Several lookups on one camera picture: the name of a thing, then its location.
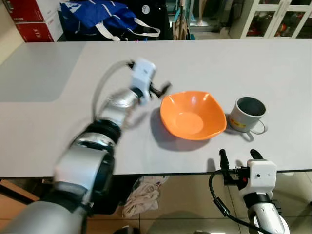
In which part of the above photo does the orange plastic bowl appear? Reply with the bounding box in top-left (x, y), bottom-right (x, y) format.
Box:
top-left (160, 91), bottom-right (227, 141)

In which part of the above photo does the black case with white logo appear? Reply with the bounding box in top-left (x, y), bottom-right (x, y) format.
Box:
top-left (129, 0), bottom-right (174, 40)

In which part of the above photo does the white printed cloth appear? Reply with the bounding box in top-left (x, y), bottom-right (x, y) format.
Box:
top-left (122, 175), bottom-right (169, 218)

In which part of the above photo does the black fabric bag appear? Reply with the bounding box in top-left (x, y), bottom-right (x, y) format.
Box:
top-left (93, 175), bottom-right (143, 215)

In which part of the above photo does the white glass-door cabinet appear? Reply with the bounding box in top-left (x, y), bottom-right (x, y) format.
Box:
top-left (229, 0), bottom-right (312, 39)

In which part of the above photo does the black metal table leg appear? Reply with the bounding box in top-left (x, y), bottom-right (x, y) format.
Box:
top-left (0, 179), bottom-right (39, 203)

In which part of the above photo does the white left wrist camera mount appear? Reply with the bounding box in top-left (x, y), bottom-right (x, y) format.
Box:
top-left (131, 58), bottom-right (158, 96)

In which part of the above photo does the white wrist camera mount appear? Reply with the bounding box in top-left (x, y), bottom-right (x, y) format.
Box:
top-left (246, 159), bottom-right (277, 195)
top-left (131, 58), bottom-right (158, 96)

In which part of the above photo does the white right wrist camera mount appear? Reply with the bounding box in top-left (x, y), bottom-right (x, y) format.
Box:
top-left (246, 159), bottom-right (277, 195)

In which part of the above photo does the grey mug with handle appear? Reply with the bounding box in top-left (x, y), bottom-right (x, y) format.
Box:
top-left (228, 97), bottom-right (268, 135)

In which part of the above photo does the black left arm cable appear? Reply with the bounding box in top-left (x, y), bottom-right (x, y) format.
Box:
top-left (92, 59), bottom-right (135, 122)

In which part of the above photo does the blue bag with white straps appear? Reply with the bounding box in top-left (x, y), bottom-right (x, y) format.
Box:
top-left (59, 0), bottom-right (161, 41)

